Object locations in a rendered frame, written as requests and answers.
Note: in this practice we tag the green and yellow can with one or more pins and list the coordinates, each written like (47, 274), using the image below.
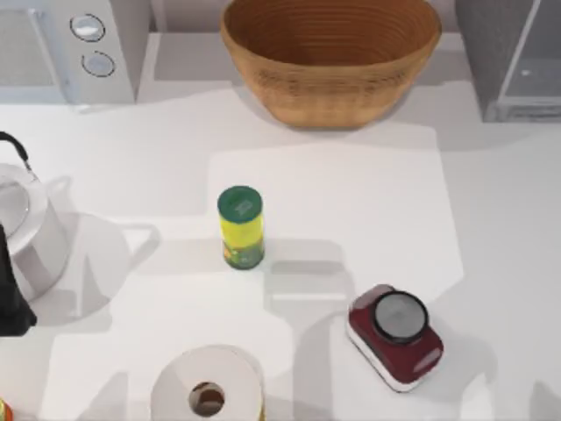
(241, 228)

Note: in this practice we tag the brown wicker basket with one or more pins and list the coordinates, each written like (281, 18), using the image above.
(328, 83)

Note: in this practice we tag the red and white kitchen scale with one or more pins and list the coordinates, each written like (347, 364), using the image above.
(394, 337)

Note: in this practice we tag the white paper roll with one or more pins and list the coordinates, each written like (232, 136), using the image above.
(210, 386)

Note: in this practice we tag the small microwave knob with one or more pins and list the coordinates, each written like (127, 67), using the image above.
(98, 63)

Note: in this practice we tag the large microwave knob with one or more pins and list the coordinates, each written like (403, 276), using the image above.
(87, 27)

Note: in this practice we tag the pale microwave oven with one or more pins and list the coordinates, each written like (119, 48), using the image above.
(52, 52)

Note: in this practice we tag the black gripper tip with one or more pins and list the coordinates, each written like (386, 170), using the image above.
(11, 302)

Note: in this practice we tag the orange and yellow object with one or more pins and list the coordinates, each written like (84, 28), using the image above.
(4, 411)

